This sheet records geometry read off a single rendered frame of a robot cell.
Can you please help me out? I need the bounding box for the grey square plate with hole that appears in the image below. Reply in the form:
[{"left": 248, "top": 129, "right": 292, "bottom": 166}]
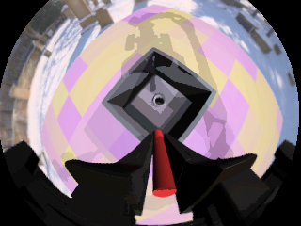
[{"left": 131, "top": 75, "right": 187, "bottom": 129}]

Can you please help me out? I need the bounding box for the red peg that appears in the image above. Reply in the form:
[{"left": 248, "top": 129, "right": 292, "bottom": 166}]
[{"left": 151, "top": 129, "right": 177, "bottom": 197}]

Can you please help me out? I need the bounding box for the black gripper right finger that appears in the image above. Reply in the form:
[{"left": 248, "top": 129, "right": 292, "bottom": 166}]
[{"left": 163, "top": 133, "right": 259, "bottom": 214}]

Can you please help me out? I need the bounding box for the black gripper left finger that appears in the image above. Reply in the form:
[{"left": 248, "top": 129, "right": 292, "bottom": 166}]
[{"left": 64, "top": 133, "right": 153, "bottom": 215}]

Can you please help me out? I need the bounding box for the grey open box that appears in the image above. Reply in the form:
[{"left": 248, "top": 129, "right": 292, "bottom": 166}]
[{"left": 102, "top": 48, "right": 217, "bottom": 143}]

